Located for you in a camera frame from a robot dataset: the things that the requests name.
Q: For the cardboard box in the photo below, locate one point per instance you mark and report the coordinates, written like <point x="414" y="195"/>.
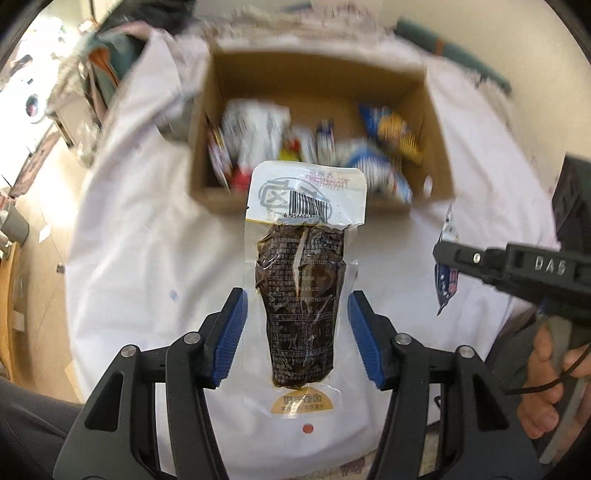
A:
<point x="323" y="83"/>

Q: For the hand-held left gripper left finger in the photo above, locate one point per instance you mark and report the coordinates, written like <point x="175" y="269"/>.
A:
<point x="231" y="337"/>

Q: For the person's right hand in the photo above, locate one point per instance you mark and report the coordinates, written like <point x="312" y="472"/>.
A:
<point x="538" y="397"/>

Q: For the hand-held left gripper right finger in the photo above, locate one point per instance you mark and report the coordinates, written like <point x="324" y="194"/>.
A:
<point x="364" y="341"/>

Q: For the pile of snack packets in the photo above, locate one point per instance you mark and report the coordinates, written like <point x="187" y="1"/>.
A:
<point x="374" y="161"/>

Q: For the teal blanket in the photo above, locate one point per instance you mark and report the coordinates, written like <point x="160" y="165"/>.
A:
<point x="457" y="55"/>

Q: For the person's right leg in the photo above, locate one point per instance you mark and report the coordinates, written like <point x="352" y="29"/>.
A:
<point x="512" y="350"/>

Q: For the person's left leg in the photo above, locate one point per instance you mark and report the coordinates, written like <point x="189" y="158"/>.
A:
<point x="27" y="429"/>

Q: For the brown vacuum-packed snack packet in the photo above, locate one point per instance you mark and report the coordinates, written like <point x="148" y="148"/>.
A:
<point x="300" y="295"/>

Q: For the teal orange cloth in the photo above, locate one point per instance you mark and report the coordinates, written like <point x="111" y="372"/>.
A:
<point x="117" y="55"/>

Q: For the person's leg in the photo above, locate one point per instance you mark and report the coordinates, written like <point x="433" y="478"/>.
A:
<point x="27" y="429"/>
<point x="512" y="350"/>

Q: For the white printed bedsheet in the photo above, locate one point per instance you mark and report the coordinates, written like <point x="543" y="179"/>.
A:
<point x="152" y="240"/>

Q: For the blue white snack packet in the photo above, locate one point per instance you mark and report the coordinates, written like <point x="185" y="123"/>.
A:
<point x="445" y="281"/>

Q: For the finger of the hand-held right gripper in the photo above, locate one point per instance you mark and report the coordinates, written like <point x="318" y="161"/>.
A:
<point x="461" y="258"/>

